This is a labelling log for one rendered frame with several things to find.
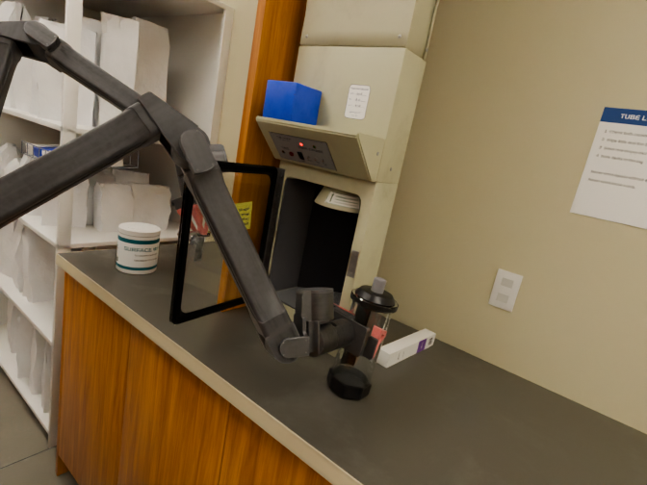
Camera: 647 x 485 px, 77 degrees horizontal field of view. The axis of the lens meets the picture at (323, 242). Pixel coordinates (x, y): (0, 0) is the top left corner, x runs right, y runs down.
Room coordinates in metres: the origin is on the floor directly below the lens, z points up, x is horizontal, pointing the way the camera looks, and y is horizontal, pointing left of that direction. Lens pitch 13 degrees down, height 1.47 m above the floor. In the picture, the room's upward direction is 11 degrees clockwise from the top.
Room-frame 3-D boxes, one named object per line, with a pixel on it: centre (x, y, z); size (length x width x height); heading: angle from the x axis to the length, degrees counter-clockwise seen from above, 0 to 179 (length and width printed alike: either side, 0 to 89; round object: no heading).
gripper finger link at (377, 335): (0.81, -0.13, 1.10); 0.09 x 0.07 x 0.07; 143
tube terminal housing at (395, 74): (1.18, -0.04, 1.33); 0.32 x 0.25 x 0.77; 54
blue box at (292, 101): (1.08, 0.15, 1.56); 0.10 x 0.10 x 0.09; 54
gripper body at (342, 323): (0.77, -0.07, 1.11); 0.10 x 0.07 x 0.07; 53
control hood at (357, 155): (1.03, 0.07, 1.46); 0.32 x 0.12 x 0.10; 54
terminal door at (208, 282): (1.02, 0.24, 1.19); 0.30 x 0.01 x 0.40; 149
